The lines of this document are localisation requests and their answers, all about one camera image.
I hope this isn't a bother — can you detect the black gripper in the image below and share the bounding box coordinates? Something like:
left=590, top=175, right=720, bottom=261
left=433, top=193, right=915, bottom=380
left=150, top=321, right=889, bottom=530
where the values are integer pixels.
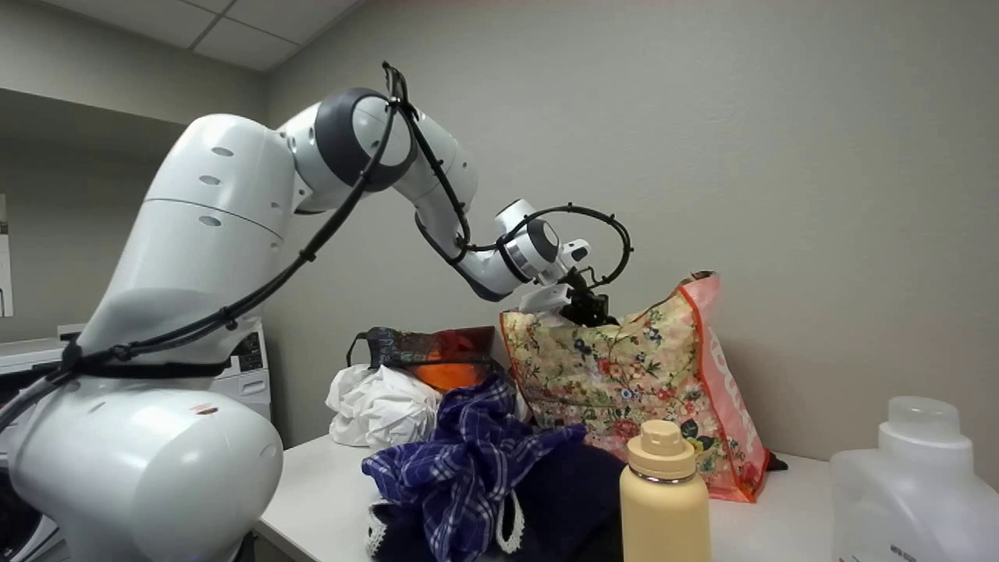
left=558, top=264, right=619, bottom=328

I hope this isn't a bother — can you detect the floral bag with red sides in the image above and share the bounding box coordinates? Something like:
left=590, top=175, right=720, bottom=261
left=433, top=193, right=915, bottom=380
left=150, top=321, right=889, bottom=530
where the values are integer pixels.
left=496, top=272, right=791, bottom=507

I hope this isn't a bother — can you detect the dark printed tote bag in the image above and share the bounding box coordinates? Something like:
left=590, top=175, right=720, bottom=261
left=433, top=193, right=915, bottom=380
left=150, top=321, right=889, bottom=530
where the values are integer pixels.
left=344, top=324, right=507, bottom=400

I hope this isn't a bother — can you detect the blue plaid cloth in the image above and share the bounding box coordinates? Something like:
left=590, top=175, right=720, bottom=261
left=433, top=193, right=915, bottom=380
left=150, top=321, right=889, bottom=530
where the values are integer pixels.
left=360, top=379, right=627, bottom=562

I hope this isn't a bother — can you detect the tan water bottle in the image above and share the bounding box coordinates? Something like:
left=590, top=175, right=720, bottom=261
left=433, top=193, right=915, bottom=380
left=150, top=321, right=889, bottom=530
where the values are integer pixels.
left=619, top=419, right=714, bottom=562

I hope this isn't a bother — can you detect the white cloth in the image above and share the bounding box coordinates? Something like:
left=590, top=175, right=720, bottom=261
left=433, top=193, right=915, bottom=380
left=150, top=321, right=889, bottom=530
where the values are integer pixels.
left=323, top=361, right=445, bottom=453

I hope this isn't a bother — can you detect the translucent plastic jug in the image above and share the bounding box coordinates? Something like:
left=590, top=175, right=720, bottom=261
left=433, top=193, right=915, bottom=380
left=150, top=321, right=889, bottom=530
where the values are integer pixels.
left=826, top=392, right=999, bottom=562

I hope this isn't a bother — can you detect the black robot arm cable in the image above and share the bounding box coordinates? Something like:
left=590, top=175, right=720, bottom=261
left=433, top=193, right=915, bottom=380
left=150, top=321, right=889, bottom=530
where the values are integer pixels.
left=0, top=59, right=636, bottom=424

